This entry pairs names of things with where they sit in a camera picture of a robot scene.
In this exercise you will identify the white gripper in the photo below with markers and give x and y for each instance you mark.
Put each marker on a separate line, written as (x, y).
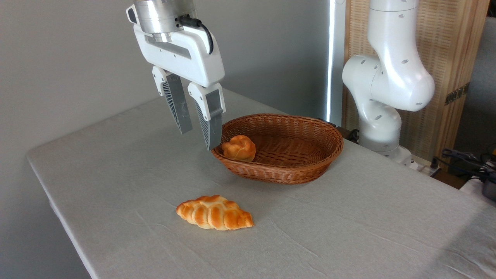
(182, 58)

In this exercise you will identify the long braided bread loaf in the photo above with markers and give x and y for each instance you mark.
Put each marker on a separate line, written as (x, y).
(215, 213)

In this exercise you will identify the round knotted bread roll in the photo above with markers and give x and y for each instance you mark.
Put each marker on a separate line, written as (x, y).
(239, 149)

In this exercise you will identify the brown woven wicker basket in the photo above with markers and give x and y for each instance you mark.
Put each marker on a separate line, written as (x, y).
(294, 162)

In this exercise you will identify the black clamp behind basket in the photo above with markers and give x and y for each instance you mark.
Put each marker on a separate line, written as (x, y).
(348, 133)

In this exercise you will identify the grey tablecloth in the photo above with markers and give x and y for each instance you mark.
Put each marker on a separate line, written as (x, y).
(155, 174)

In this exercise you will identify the brass screen hinge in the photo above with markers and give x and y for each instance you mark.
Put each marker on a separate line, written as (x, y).
(457, 93)

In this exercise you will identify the white lit vertical post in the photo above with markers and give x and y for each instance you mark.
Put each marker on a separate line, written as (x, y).
(334, 58)

